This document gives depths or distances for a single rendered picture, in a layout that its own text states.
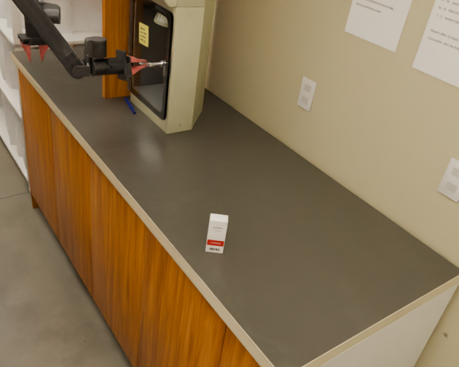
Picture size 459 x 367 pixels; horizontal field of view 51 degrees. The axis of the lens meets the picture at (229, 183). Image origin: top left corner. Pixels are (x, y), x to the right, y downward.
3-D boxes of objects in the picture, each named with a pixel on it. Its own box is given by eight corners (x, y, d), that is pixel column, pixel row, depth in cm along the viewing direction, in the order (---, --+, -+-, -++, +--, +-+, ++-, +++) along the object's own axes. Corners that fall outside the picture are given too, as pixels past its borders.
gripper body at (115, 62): (127, 50, 166) (107, 52, 162) (130, 80, 170) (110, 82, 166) (120, 49, 171) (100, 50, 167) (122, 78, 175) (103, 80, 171)
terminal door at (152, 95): (130, 90, 201) (133, -10, 180) (165, 121, 182) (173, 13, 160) (128, 90, 201) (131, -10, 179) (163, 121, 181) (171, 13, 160)
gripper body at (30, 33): (50, 42, 184) (49, 22, 180) (22, 44, 178) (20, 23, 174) (44, 37, 188) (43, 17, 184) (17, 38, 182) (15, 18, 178)
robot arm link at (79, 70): (68, 68, 166) (73, 76, 159) (66, 34, 160) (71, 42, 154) (103, 67, 171) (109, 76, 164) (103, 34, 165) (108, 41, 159)
